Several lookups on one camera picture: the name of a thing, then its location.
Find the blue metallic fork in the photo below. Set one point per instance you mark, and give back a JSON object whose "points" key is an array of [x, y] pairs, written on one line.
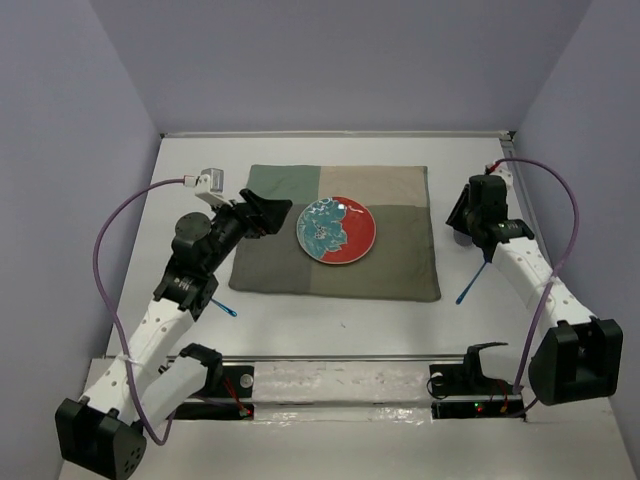
{"points": [[224, 308]]}

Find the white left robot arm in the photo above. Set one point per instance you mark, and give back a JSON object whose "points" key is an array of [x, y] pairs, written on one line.
{"points": [[106, 431]]}

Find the blue metallic spoon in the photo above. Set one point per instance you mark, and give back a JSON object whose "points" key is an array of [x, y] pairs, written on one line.
{"points": [[465, 291]]}

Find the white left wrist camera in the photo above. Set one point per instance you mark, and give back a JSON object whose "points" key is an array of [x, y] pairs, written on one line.
{"points": [[209, 187]]}

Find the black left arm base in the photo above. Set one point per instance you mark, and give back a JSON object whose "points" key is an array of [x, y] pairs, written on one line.
{"points": [[226, 392]]}

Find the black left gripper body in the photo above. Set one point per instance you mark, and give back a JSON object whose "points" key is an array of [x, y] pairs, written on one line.
{"points": [[230, 226]]}

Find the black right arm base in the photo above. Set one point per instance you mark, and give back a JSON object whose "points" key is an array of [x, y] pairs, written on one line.
{"points": [[462, 391]]}

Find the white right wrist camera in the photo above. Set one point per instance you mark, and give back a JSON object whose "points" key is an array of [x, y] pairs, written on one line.
{"points": [[501, 170]]}

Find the purple mug cream inside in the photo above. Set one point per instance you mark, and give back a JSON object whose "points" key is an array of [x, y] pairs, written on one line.
{"points": [[462, 239]]}

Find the red floral plate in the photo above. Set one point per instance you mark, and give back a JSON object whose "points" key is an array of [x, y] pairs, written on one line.
{"points": [[336, 230]]}

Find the green beige patchwork cloth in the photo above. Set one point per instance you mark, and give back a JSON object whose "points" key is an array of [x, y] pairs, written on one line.
{"points": [[401, 264]]}

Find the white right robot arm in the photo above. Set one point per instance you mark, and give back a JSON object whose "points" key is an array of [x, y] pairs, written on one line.
{"points": [[569, 354]]}

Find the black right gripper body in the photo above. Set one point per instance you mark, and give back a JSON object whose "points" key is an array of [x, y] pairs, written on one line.
{"points": [[470, 218]]}

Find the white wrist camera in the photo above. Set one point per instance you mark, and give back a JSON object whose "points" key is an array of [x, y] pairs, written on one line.
{"points": [[209, 187], [501, 170]]}

